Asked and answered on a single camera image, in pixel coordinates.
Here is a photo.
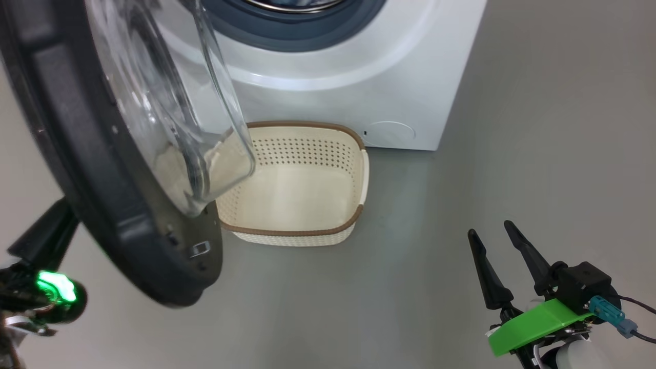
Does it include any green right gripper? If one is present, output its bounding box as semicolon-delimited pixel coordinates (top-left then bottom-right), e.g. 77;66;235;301
467;220;596;369

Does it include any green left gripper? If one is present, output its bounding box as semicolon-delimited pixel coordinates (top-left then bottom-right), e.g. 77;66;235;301
0;197;88;336

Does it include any black round glass washer door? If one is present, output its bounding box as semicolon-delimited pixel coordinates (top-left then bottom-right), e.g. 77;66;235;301
0;0;257;308

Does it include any white front-load washing machine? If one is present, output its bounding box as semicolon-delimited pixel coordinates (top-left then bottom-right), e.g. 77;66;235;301
154;0;487;151

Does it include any stainless steel washing machine drum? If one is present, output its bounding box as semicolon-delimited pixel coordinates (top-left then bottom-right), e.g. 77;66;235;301
246;0;349;13

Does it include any round white filter cover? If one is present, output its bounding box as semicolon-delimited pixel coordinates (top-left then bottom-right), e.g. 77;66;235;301
365;121;416;147

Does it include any cream perforated laundry basket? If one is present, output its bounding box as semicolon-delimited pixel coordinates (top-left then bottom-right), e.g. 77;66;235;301
215;121;370;247

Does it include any teal cable connector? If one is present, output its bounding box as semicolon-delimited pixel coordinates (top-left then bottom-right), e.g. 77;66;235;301
588;295;639;339

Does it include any thin black cable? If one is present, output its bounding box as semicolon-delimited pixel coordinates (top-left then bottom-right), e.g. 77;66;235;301
618;295;656;344

